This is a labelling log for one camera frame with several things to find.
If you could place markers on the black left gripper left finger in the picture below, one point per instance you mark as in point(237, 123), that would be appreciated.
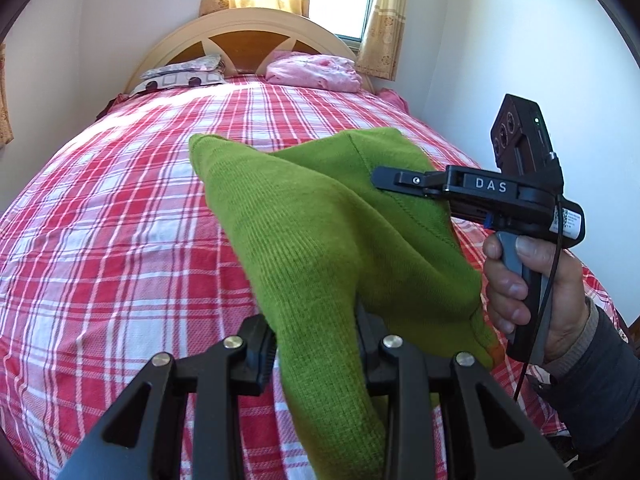
point(140, 434)

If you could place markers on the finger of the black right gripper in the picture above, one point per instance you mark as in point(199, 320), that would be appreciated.
point(426, 184)

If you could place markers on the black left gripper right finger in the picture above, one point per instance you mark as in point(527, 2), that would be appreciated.
point(486, 435)

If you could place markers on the green orange striped knit sweater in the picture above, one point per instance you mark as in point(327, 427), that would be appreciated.
point(316, 239)

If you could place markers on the right forearm grey sleeve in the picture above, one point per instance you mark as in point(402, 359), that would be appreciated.
point(594, 389)

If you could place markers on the pink blanket beside bed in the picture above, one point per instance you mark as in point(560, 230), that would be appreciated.
point(391, 97)

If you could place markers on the yellow right centre curtain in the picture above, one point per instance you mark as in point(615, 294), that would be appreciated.
point(380, 45)

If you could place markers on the pink crumpled pillow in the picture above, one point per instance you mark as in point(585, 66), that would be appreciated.
point(313, 71)

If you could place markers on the red white plaid bed sheet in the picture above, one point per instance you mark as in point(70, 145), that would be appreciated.
point(111, 255)

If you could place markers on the cream wooden arched headboard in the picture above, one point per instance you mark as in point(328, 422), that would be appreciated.
point(245, 39)

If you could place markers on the white bus print pillow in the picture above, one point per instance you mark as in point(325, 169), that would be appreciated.
point(207, 70)

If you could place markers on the yellow side window curtain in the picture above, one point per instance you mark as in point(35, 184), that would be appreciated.
point(6, 132)

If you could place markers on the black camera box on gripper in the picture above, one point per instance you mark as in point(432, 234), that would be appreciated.
point(520, 138)

